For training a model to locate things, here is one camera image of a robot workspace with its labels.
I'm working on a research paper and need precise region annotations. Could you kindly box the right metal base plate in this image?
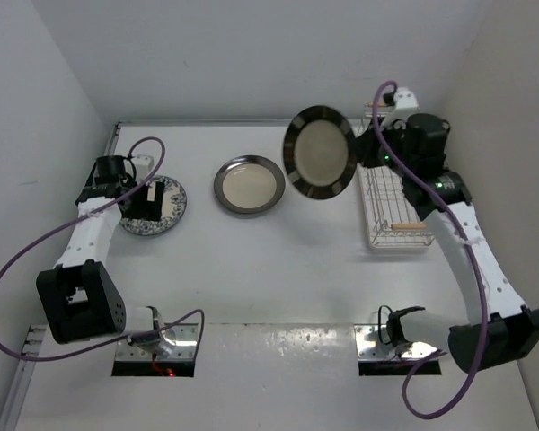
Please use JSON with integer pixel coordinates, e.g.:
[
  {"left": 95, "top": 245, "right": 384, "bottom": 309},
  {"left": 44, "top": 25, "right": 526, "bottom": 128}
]
[{"left": 354, "top": 324, "right": 437, "bottom": 362}]

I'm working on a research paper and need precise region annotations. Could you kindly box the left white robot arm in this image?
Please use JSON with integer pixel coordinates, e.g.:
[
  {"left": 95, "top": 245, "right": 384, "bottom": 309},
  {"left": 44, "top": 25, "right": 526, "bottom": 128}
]
[{"left": 36, "top": 155, "right": 164, "bottom": 352}]

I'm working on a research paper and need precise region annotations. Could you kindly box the dark rimmed cream plate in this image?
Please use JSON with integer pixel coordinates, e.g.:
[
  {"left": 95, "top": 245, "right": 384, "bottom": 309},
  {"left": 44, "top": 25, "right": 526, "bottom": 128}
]
[{"left": 213, "top": 154, "right": 286, "bottom": 216}]

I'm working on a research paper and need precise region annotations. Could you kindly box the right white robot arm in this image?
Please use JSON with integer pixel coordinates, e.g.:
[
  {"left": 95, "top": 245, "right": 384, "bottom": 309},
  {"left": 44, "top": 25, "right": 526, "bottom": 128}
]
[{"left": 355, "top": 113, "right": 539, "bottom": 374}]

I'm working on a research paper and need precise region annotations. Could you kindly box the metal base plate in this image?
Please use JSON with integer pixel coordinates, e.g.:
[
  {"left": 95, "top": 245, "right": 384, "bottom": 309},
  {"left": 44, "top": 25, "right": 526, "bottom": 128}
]
[
  {"left": 114, "top": 323, "right": 200, "bottom": 363},
  {"left": 354, "top": 324, "right": 437, "bottom": 362}
]

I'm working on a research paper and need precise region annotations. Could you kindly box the blue floral plate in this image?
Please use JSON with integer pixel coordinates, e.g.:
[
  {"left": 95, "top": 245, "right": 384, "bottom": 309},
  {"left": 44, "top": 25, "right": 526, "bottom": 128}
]
[{"left": 119, "top": 175, "right": 188, "bottom": 236}]

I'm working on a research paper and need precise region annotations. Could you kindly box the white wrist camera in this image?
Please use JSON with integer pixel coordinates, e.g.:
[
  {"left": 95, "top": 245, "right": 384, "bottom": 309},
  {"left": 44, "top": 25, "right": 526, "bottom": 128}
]
[
  {"left": 383, "top": 87, "right": 419, "bottom": 121},
  {"left": 131, "top": 154, "right": 155, "bottom": 179}
]

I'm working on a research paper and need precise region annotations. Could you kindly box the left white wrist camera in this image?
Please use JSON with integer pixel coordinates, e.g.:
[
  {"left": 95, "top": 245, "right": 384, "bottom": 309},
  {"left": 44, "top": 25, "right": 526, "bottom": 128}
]
[{"left": 131, "top": 154, "right": 155, "bottom": 179}]

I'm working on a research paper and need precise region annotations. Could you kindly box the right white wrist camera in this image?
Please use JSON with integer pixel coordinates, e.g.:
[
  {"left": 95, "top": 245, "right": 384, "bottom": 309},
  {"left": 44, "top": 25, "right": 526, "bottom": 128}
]
[{"left": 383, "top": 87, "right": 419, "bottom": 121}]

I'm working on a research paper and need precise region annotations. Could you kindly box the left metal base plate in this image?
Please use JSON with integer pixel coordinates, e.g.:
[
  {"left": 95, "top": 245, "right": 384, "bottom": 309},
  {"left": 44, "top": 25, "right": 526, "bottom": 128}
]
[{"left": 114, "top": 323, "right": 200, "bottom": 363}]

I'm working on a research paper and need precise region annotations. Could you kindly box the white wire dish rack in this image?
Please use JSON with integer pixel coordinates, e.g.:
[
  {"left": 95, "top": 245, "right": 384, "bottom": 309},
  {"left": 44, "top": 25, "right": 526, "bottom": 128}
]
[{"left": 357, "top": 101, "right": 435, "bottom": 248}]

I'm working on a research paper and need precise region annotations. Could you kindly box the black checkered rim plate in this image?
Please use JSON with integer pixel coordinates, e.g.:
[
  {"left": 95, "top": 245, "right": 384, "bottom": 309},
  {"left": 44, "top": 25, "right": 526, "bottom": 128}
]
[{"left": 282, "top": 105, "right": 357, "bottom": 200}]

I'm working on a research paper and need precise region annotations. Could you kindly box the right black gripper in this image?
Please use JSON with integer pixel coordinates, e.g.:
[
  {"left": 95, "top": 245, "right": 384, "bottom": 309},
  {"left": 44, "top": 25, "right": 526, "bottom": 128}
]
[{"left": 347, "top": 116, "right": 413, "bottom": 179}]

